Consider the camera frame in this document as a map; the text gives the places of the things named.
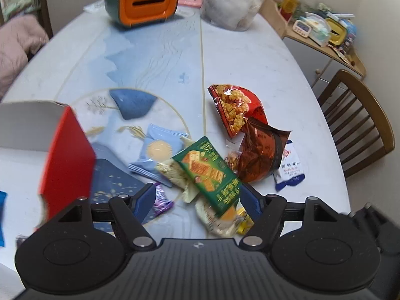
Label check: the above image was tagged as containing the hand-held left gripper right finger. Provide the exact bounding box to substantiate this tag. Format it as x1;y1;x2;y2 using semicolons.
239;183;342;252

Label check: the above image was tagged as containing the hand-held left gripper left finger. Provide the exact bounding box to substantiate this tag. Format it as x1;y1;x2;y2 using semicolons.
54;183;157;252

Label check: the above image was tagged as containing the purple candy packet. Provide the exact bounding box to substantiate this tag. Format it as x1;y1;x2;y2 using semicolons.
152;182;175;217

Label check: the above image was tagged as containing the cream and orange snack packet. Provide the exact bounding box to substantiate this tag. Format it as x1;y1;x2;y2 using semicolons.
194;198;245;238

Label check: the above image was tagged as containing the green cracker packet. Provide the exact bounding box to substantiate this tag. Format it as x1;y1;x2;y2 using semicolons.
171;136;242;218

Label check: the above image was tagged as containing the brown foil snack bag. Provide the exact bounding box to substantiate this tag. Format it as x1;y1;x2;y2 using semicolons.
235;117;292;183

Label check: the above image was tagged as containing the white and blue snack packet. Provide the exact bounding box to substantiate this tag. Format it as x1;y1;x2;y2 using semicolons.
273;140;306;193

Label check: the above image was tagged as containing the red and white cardboard box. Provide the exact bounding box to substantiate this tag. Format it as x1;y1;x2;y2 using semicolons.
0;100;97;226

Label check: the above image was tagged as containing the light blue sun-print packet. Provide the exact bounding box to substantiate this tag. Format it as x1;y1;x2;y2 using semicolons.
128;123;190;183

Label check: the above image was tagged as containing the red popcorn snack bag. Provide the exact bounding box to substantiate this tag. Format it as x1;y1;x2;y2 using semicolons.
208;84;269;140

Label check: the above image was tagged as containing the wooden chair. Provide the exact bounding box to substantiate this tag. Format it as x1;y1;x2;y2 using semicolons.
316;69;396;179

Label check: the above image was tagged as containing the wooden side cabinet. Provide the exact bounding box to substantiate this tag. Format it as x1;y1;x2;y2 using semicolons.
259;0;367;101

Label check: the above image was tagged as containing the white digital timer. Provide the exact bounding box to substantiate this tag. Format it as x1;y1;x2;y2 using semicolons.
293;18;311;38

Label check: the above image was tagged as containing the pale green tissue pack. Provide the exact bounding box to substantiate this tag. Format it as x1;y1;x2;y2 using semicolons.
304;12;332;47

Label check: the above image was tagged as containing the yellow holder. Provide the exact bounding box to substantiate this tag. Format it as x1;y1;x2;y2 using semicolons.
325;17;348;47

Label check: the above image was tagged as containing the blue carton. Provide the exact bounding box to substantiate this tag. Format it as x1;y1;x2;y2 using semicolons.
339;19;358;54

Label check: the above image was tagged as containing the green and orange tissue box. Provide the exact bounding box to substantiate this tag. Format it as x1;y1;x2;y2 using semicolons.
104;0;180;30

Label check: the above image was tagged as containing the pink padded jacket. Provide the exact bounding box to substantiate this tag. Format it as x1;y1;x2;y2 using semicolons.
0;14;51;99

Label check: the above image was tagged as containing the white paper slip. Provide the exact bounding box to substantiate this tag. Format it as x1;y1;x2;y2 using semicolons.
83;0;108;14

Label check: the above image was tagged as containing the clear plastic bag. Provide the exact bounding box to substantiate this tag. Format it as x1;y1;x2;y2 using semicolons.
200;0;262;32

